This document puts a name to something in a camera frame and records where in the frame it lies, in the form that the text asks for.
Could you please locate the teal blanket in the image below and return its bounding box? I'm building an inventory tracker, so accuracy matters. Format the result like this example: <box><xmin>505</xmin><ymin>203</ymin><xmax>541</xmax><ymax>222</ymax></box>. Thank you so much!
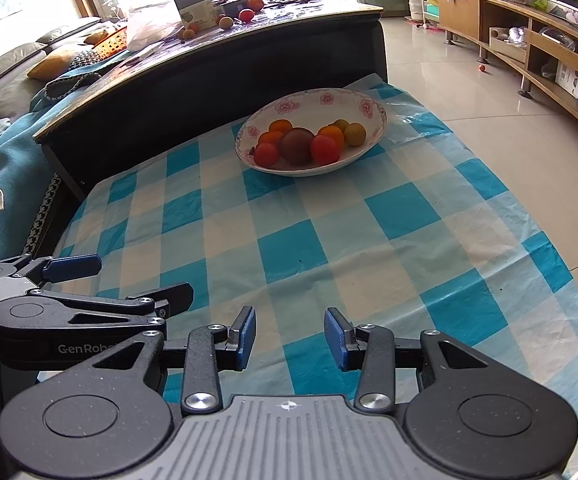
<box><xmin>0</xmin><ymin>67</ymin><xmax>102</xmax><ymax>271</ymax></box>

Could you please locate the dark red plum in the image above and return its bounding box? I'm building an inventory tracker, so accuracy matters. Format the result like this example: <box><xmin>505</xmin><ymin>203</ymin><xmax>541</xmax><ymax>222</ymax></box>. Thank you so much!
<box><xmin>278</xmin><ymin>128</ymin><xmax>316</xmax><ymax>166</ymax></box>

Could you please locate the orange basket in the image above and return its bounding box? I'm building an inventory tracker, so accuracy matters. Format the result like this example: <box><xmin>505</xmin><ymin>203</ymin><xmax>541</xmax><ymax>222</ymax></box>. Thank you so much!
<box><xmin>91</xmin><ymin>27</ymin><xmax>130</xmax><ymax>56</ymax></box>

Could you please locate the cardboard box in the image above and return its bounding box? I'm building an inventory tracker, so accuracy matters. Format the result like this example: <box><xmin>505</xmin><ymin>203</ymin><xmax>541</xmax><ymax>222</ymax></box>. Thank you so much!
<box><xmin>173</xmin><ymin>0</ymin><xmax>217</xmax><ymax>28</ymax></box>

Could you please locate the wooden TV cabinet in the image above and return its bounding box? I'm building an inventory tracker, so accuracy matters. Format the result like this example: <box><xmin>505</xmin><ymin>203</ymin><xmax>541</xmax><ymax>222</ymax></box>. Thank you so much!
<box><xmin>436</xmin><ymin>0</ymin><xmax>578</xmax><ymax>148</ymax></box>

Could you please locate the white plastic bag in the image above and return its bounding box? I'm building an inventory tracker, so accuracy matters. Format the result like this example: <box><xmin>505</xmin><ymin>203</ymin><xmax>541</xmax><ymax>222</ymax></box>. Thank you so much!
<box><xmin>124</xmin><ymin>2</ymin><xmax>188</xmax><ymax>53</ymax></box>

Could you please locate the white floral plate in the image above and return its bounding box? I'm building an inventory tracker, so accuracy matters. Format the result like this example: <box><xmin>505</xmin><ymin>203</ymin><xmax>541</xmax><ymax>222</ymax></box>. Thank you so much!
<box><xmin>234</xmin><ymin>88</ymin><xmax>388</xmax><ymax>177</ymax></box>

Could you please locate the dark knitted cloth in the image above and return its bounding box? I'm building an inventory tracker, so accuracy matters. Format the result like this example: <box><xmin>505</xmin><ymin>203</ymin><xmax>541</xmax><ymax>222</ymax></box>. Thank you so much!
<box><xmin>44</xmin><ymin>50</ymin><xmax>120</xmax><ymax>101</ymax></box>

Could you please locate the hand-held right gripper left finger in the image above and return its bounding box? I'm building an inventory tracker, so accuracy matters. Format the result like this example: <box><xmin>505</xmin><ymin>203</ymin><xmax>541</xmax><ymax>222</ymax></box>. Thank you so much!
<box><xmin>94</xmin><ymin>306</ymin><xmax>258</xmax><ymax>416</ymax></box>

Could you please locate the dark coffee table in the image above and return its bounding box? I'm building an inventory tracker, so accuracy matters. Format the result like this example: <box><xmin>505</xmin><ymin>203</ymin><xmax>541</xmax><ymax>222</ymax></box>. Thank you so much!
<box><xmin>33</xmin><ymin>2</ymin><xmax>387</xmax><ymax>196</ymax></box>

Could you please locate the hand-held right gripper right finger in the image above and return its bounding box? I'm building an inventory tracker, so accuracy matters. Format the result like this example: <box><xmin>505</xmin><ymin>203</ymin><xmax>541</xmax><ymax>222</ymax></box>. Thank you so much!
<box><xmin>323</xmin><ymin>307</ymin><xmax>491</xmax><ymax>416</ymax></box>

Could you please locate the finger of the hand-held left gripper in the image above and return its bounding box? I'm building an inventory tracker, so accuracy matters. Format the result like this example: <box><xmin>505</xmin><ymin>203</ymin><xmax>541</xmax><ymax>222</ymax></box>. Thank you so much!
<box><xmin>0</xmin><ymin>254</ymin><xmax>103</xmax><ymax>284</ymax></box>
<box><xmin>28</xmin><ymin>282</ymin><xmax>195</xmax><ymax>334</ymax></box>

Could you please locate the blue checkered tablecloth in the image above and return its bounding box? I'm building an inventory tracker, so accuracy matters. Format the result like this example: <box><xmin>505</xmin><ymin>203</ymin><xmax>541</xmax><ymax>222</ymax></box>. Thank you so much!
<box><xmin>49</xmin><ymin>80</ymin><xmax>578</xmax><ymax>480</ymax></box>

